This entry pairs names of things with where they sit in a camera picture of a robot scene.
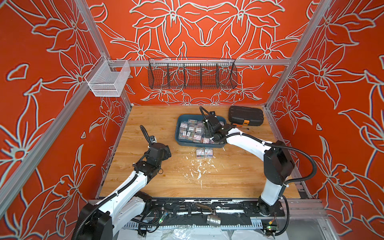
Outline clear paper clip box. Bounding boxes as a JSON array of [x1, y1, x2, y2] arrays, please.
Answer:
[[204, 148, 214, 159], [196, 148, 205, 159]]

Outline blue plastic storage tray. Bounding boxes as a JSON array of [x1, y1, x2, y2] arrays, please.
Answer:
[[175, 114, 226, 148]]

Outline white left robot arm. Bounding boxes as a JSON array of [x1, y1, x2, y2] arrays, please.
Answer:
[[72, 126, 172, 240]]

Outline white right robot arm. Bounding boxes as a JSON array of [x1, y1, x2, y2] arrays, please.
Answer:
[[199, 106, 317, 217]]

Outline black plastic tool case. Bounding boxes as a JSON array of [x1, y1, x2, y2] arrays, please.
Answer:
[[228, 106, 264, 126]]

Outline silver metal cylinder fitting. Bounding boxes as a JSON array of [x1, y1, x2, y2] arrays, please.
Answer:
[[207, 214, 221, 228]]

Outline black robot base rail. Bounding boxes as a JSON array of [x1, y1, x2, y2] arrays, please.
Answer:
[[123, 198, 288, 233]]

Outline black wire wall basket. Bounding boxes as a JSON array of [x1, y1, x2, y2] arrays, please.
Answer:
[[148, 57, 238, 90]]

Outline white wire mesh basket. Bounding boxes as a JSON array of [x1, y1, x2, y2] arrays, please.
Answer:
[[85, 59, 131, 97]]

